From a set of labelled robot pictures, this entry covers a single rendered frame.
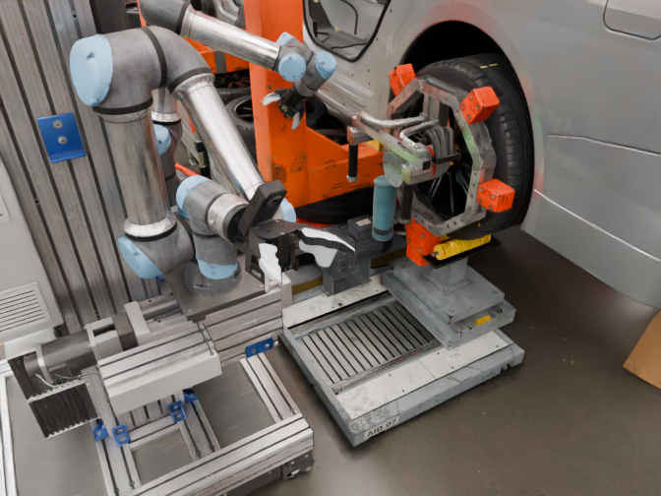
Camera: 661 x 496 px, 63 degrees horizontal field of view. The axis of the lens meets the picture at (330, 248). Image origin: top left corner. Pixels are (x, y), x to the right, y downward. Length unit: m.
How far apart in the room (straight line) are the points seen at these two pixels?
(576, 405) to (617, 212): 1.00
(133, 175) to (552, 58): 1.14
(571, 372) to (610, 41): 1.41
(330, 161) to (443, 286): 0.72
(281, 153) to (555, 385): 1.45
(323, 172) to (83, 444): 1.34
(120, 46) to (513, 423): 1.82
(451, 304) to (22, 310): 1.57
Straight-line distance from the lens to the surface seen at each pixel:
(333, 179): 2.35
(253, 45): 1.61
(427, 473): 2.05
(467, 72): 1.90
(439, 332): 2.30
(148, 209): 1.23
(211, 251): 1.02
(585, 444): 2.28
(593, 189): 1.65
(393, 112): 2.12
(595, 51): 1.59
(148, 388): 1.38
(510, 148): 1.81
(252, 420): 1.90
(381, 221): 2.13
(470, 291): 2.40
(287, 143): 2.17
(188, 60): 1.15
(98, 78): 1.08
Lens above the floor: 1.71
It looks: 35 degrees down
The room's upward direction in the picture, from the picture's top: straight up
